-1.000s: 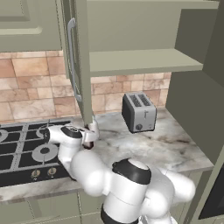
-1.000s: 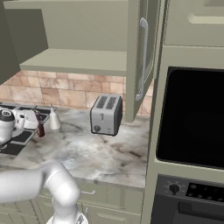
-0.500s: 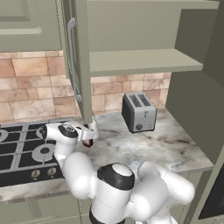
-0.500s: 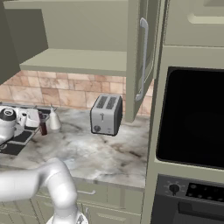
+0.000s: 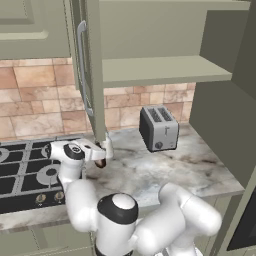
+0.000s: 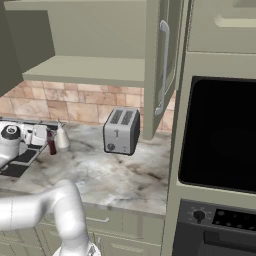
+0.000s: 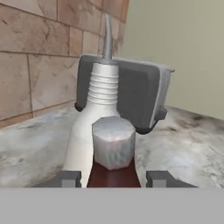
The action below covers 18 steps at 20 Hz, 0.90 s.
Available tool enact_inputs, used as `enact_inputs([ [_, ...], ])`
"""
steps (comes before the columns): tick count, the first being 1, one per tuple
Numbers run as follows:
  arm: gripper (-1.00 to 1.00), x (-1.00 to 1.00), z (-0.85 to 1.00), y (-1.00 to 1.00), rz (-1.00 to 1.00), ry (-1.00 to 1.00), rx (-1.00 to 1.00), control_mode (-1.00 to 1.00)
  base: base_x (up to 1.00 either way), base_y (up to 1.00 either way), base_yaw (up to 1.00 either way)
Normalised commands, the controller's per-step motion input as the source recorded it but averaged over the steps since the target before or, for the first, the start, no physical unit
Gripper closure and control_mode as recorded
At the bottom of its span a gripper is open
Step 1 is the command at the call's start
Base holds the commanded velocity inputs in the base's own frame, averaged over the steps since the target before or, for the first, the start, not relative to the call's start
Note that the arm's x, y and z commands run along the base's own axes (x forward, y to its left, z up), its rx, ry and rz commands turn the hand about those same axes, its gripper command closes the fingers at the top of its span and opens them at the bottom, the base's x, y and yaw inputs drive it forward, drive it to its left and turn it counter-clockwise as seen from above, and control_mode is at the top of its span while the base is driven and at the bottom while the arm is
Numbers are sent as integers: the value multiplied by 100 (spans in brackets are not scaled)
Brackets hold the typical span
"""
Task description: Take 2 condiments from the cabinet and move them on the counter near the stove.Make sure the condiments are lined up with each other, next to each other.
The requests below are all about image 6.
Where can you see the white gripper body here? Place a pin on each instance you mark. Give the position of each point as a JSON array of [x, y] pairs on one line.
[[40, 134]]

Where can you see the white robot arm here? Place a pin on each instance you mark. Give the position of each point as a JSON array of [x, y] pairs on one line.
[[65, 206]]

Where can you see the dark red condiment bottle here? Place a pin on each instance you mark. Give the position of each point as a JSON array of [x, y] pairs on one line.
[[52, 145]]

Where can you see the pale grey condiment bottle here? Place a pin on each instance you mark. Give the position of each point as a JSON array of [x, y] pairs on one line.
[[62, 139]]

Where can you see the silver two-slot toaster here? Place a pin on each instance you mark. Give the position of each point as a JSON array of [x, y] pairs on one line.
[[118, 136]]

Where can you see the beige base cupboard door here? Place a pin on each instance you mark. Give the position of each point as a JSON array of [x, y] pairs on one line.
[[23, 243], [130, 246]]

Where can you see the beige drawer front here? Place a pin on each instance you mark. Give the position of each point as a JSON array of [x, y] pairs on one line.
[[113, 220]]

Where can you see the black oven knob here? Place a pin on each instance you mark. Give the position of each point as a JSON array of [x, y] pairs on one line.
[[199, 215]]

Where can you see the black built-in microwave oven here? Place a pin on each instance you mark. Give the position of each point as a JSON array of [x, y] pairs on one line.
[[220, 133]]

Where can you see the black oven with control panel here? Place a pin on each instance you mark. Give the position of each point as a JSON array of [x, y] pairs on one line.
[[213, 236]]

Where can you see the beige cupboard door above oven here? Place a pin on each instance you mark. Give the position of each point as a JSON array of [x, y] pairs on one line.
[[223, 36]]

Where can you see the open beige wall cabinet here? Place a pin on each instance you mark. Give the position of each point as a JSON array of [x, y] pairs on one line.
[[90, 66]]

